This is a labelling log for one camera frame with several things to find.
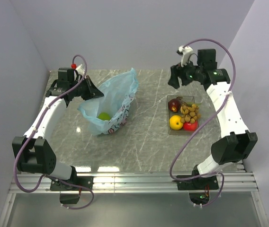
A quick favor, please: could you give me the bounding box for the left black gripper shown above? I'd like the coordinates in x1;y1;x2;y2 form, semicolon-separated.
70;75;104;101

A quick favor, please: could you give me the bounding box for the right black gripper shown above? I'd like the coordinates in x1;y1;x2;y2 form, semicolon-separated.
168;57;203;89

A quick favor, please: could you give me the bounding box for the dark red fake apple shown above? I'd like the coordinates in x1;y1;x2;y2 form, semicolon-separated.
168;98;181;113

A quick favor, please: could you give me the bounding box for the light blue plastic bag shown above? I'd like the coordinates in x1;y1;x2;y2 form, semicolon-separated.
78;68;139;136

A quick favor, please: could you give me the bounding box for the green fake apple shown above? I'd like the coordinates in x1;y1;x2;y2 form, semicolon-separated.
98;112;111;121

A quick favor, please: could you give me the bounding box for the brown fake longan bunch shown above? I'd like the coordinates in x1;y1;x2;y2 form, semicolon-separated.
179;102;201;123

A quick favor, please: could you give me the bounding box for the yellow fake lemon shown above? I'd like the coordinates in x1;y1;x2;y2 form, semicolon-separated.
169;115;183;130

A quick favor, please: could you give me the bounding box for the red fake tomato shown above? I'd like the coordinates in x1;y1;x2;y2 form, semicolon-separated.
183;121;198;131

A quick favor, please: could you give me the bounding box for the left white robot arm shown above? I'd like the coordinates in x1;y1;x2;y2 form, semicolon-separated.
12;65;103;190

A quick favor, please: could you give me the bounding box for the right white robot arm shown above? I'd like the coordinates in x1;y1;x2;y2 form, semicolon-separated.
168;46;258;189

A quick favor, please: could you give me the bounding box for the clear plastic fruit tray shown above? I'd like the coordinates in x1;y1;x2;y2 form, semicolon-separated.
166;95;200;135

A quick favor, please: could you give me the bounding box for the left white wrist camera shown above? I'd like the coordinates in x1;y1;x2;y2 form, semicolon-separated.
71;63;87;82

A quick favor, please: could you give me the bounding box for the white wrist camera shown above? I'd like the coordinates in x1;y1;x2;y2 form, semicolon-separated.
177;46;193;67
71;63;87;82

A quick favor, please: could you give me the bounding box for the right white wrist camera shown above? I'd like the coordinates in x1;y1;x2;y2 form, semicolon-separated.
177;46;193;67

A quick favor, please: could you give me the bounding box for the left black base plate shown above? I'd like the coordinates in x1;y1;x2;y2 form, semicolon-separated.
49;176;93;192

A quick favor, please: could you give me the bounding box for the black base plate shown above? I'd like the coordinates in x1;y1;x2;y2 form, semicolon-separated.
172;176;219;191
49;176;93;192

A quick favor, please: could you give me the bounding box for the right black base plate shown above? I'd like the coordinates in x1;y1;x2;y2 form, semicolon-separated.
172;176;219;191

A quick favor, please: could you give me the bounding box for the aluminium mounting rail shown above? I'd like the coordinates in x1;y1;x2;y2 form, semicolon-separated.
0;70;269;227

